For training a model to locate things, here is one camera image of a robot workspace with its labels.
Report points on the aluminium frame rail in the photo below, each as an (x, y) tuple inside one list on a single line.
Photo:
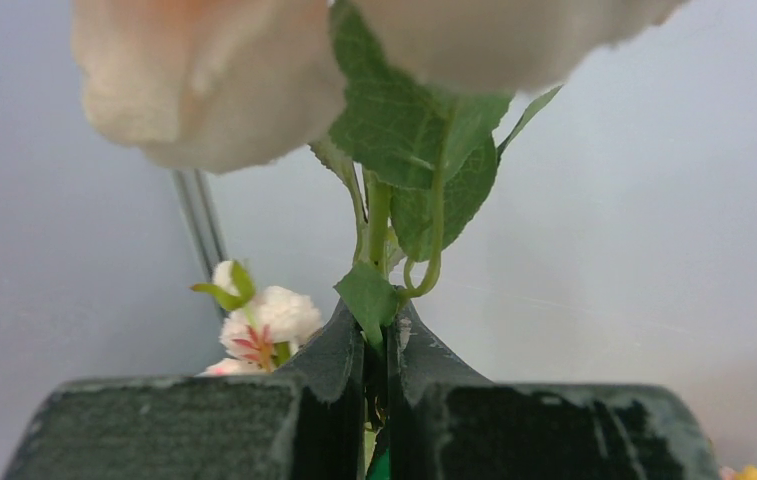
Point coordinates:
[(195, 198)]

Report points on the pink and yellow flower bouquet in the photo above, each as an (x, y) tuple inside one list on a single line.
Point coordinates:
[(748, 472)]

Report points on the green cloth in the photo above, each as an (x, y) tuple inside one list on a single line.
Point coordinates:
[(380, 467)]

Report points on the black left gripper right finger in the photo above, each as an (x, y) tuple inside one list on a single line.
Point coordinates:
[(447, 421)]

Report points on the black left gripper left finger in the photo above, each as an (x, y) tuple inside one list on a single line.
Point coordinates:
[(303, 421)]

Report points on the pink flowers in vase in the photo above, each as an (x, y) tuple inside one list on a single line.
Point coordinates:
[(262, 328)]

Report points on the orange rose stem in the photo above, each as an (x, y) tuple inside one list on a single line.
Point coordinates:
[(399, 99)]

